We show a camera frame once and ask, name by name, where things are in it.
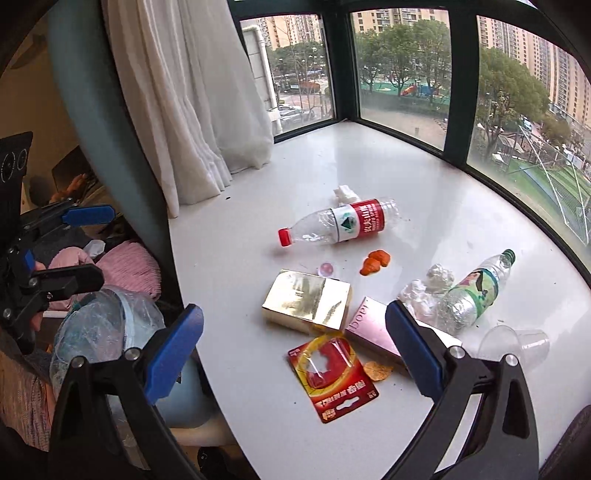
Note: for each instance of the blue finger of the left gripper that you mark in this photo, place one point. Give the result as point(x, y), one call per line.
point(89, 216)
point(65, 282)

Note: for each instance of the pink cardboard box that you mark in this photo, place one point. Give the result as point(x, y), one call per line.
point(368, 325)

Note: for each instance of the white sheer curtain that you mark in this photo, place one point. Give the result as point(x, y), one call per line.
point(190, 93)

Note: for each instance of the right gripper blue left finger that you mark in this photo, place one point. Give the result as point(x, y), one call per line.
point(168, 350)

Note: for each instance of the black window frame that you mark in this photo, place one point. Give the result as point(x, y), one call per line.
point(556, 21)

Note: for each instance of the clear plastic cup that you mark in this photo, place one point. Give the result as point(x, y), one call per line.
point(530, 347)

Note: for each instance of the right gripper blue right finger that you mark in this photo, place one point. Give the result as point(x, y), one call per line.
point(428, 370)

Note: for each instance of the small white tissue wad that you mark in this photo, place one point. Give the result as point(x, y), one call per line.
point(346, 196)

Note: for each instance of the orange peel pieces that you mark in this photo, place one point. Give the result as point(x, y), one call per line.
point(374, 262)

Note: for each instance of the green label plastic bottle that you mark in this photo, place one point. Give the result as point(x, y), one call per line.
point(467, 301)

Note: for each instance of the red battery blister pack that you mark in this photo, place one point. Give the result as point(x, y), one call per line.
point(332, 375)

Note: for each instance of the teal green curtain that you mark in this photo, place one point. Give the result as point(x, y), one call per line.
point(85, 74)

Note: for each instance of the red label plastic bottle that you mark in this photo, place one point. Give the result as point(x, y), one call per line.
point(344, 223)

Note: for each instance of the trash bin with liner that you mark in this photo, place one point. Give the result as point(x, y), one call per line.
point(102, 325)

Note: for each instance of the black laptop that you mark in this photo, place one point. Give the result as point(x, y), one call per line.
point(73, 177)

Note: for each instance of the gold cardboard box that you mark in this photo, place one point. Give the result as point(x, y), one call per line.
point(308, 303)

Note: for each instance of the orange chip crumb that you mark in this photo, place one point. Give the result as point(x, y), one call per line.
point(377, 372)

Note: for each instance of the small pink jelly cup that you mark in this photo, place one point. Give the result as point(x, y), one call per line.
point(326, 270)

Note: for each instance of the white tissue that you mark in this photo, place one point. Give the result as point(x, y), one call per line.
point(422, 296)

